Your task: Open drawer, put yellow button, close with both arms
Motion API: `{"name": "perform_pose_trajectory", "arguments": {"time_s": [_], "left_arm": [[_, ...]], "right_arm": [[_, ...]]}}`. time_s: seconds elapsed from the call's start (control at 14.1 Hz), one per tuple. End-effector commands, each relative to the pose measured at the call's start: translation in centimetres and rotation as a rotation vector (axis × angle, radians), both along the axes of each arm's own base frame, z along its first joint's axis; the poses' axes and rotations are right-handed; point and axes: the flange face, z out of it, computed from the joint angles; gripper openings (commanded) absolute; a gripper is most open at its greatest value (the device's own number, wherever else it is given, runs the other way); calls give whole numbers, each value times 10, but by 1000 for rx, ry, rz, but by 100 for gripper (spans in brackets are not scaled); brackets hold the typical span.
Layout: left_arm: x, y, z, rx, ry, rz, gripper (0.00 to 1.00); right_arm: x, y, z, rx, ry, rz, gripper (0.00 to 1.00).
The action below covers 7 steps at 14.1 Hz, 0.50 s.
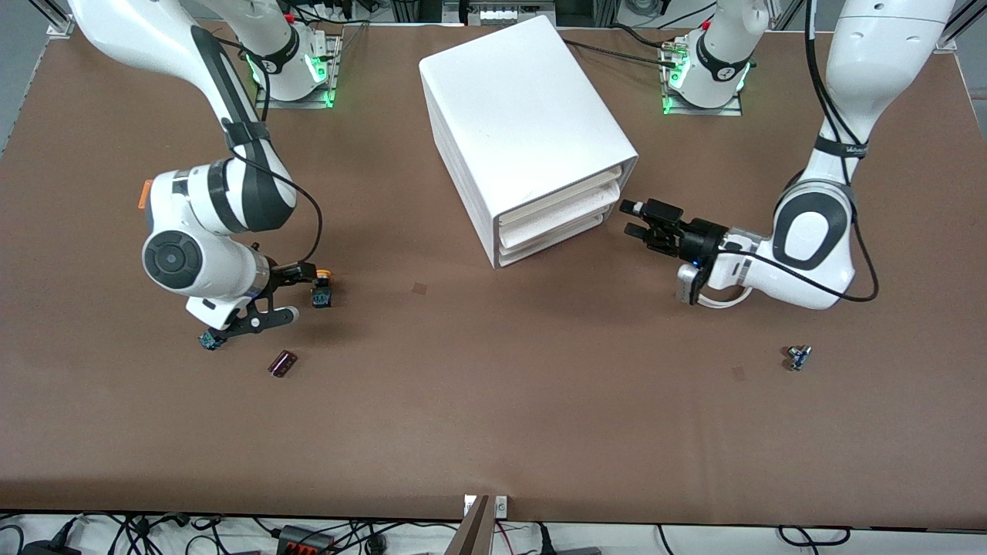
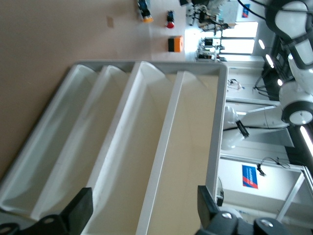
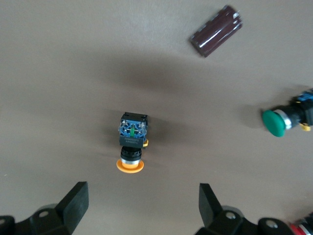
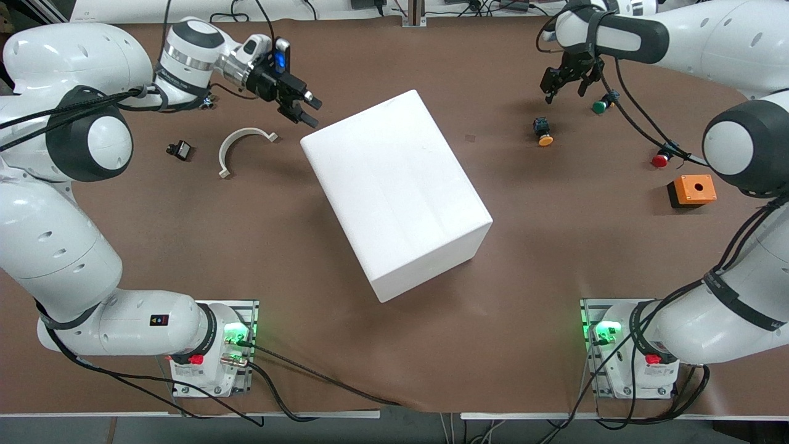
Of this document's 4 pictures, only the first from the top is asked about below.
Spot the white curved plastic strip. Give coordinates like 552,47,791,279
698,287,753,309

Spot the black cable behind cabinet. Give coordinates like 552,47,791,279
567,27,681,69

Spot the aluminium frame post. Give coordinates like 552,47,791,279
933,0,987,53
31,0,76,38

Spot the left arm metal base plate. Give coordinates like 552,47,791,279
662,39,745,116

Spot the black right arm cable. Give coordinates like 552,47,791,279
212,35,325,271

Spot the grey socket strip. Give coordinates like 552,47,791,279
443,0,556,25

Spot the white middle-tier drawer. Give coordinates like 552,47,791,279
500,185,622,249

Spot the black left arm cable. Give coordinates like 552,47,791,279
721,0,880,303

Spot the white drawer cabinet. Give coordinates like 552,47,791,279
419,15,639,269

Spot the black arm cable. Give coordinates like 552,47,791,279
721,0,880,303
212,35,325,271

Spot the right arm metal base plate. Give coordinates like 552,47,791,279
254,31,342,110

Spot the black looped cable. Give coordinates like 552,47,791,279
777,526,853,547

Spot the white drawer with tall walls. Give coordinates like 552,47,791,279
498,168,622,228

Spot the white lowest-tier drawer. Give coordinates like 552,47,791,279
498,212,610,267

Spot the black red power strip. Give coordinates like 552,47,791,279
278,526,336,555

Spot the wooden plank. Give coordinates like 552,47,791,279
446,495,496,555

